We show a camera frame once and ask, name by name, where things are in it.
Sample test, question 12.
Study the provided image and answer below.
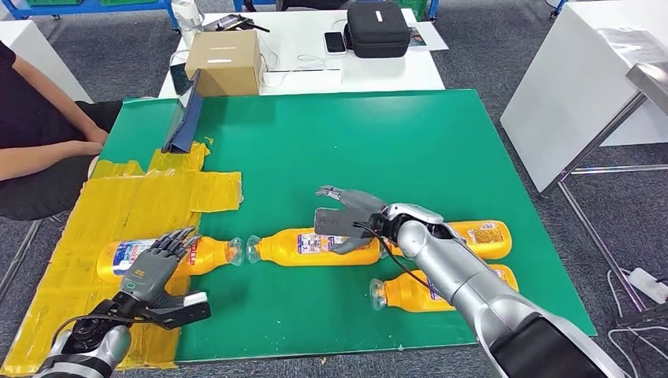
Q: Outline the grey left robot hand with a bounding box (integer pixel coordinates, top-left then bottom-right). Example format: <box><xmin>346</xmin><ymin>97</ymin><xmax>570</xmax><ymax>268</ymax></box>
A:
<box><xmin>120</xmin><ymin>227</ymin><xmax>202</xmax><ymax>309</ymax></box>

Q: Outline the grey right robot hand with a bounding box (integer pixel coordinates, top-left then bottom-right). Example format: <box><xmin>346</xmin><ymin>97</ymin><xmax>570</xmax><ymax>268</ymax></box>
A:
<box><xmin>315</xmin><ymin>185</ymin><xmax>391</xmax><ymax>256</ymax></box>

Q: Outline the orange detergent bottle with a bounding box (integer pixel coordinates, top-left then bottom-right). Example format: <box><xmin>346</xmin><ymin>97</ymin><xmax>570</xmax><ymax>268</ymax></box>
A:
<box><xmin>383</xmin><ymin>219</ymin><xmax>514</xmax><ymax>261</ymax></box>
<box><xmin>369</xmin><ymin>264</ymin><xmax>520</xmax><ymax>314</ymax></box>
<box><xmin>246</xmin><ymin>228</ymin><xmax>388</xmax><ymax>268</ymax></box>
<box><xmin>96</xmin><ymin>235</ymin><xmax>244</xmax><ymax>284</ymax></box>

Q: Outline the translucent white bottle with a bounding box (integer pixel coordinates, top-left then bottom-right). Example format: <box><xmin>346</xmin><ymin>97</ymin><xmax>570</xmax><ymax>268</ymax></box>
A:
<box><xmin>171</xmin><ymin>0</ymin><xmax>205</xmax><ymax>48</ymax></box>

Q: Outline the green table mat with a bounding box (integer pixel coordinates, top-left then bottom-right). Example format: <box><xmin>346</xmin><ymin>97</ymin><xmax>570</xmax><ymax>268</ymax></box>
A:
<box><xmin>96</xmin><ymin>89</ymin><xmax>599</xmax><ymax>364</ymax></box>

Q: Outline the yellow tape patch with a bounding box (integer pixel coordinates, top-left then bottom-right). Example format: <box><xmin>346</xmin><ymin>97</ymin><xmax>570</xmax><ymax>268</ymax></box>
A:
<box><xmin>0</xmin><ymin>140</ymin><xmax>245</xmax><ymax>378</ymax></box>

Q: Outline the white table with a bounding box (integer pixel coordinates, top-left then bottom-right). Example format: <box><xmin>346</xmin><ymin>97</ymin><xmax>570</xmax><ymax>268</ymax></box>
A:
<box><xmin>499</xmin><ymin>0</ymin><xmax>668</xmax><ymax>195</ymax></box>
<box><xmin>158</xmin><ymin>7</ymin><xmax>446</xmax><ymax>100</ymax></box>
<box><xmin>0</xmin><ymin>20</ymin><xmax>94</xmax><ymax>104</ymax></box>

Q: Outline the metal chair leg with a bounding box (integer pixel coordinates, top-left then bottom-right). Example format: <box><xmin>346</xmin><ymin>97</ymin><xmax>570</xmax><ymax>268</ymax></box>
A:
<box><xmin>0</xmin><ymin>219</ymin><xmax>44</xmax><ymax>304</ymax></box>

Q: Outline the person's right hand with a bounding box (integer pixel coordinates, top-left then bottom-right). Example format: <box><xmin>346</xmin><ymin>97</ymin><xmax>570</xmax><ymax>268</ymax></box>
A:
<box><xmin>72</xmin><ymin>139</ymin><xmax>104</xmax><ymax>158</ymax></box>

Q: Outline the tablet in blue cover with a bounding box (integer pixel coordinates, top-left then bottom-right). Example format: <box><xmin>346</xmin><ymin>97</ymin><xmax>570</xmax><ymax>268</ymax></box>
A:
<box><xmin>161</xmin><ymin>69</ymin><xmax>205</xmax><ymax>155</ymax></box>

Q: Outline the white-edged smartphone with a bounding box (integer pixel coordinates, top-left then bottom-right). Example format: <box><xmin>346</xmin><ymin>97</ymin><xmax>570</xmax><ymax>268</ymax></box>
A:
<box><xmin>324</xmin><ymin>31</ymin><xmax>348</xmax><ymax>57</ymax></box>

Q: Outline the black zip case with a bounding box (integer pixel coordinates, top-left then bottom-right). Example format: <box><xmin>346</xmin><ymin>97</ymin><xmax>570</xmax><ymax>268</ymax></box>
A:
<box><xmin>344</xmin><ymin>1</ymin><xmax>412</xmax><ymax>59</ymax></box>

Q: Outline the printed paper leaflet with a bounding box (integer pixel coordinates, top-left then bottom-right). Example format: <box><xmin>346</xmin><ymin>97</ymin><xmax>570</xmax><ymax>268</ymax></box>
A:
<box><xmin>406</xmin><ymin>21</ymin><xmax>450</xmax><ymax>52</ymax></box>

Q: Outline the cardboard box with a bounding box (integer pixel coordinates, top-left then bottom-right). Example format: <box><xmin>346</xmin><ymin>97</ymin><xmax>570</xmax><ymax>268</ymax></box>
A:
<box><xmin>184</xmin><ymin>29</ymin><xmax>263</xmax><ymax>98</ymax></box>

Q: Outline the person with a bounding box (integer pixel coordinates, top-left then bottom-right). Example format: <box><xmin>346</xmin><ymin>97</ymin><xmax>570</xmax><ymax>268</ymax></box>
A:
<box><xmin>0</xmin><ymin>40</ymin><xmax>124</xmax><ymax>221</ymax></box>

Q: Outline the white power strip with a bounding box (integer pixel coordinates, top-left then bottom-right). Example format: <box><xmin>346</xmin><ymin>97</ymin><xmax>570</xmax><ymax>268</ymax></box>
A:
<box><xmin>625</xmin><ymin>267</ymin><xmax>668</xmax><ymax>305</ymax></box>

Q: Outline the black floor stand base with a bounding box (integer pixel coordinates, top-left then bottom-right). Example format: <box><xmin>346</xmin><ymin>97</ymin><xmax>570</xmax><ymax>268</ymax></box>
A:
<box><xmin>615</xmin><ymin>301</ymin><xmax>668</xmax><ymax>331</ymax></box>

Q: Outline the stainless steel table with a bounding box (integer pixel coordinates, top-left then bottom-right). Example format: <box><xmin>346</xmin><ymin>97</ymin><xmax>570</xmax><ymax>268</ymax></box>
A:
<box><xmin>540</xmin><ymin>62</ymin><xmax>668</xmax><ymax>314</ymax></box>

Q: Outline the grey paper sheet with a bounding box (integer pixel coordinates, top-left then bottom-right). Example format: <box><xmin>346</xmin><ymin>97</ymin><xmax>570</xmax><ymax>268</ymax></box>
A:
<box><xmin>597</xmin><ymin>27</ymin><xmax>668</xmax><ymax>66</ymax></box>

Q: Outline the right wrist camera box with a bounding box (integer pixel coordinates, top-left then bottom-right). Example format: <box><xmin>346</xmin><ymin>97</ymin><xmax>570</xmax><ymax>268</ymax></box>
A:
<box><xmin>314</xmin><ymin>207</ymin><xmax>378</xmax><ymax>239</ymax></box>

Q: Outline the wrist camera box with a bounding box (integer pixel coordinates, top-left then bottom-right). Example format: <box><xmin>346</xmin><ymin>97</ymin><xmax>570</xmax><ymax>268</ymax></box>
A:
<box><xmin>148</xmin><ymin>291</ymin><xmax>213</xmax><ymax>331</ymax></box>
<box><xmin>314</xmin><ymin>207</ymin><xmax>378</xmax><ymax>239</ymax></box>

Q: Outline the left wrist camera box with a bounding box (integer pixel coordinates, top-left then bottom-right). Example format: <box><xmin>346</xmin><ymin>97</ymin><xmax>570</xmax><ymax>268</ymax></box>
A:
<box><xmin>148</xmin><ymin>291</ymin><xmax>213</xmax><ymax>331</ymax></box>

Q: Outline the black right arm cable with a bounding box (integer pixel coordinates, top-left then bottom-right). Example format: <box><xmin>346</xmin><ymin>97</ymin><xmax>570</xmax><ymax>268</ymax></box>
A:
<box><xmin>354</xmin><ymin>221</ymin><xmax>450</xmax><ymax>296</ymax></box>

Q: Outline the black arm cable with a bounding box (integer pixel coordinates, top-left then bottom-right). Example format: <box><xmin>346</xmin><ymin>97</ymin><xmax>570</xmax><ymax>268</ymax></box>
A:
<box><xmin>50</xmin><ymin>313</ymin><xmax>137</xmax><ymax>350</ymax></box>
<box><xmin>354</xmin><ymin>221</ymin><xmax>450</xmax><ymax>296</ymax></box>

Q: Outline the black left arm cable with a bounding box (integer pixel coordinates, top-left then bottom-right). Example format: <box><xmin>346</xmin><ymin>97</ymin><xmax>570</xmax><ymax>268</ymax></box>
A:
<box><xmin>50</xmin><ymin>313</ymin><xmax>137</xmax><ymax>350</ymax></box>

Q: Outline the blue cart frame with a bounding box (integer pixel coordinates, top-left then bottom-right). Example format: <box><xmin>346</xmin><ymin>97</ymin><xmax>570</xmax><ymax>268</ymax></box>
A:
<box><xmin>0</xmin><ymin>0</ymin><xmax>181</xmax><ymax>32</ymax></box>

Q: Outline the white floor cable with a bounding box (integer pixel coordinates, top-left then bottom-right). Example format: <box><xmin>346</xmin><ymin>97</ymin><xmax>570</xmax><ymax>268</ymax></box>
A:
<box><xmin>605</xmin><ymin>269</ymin><xmax>668</xmax><ymax>378</ymax></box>

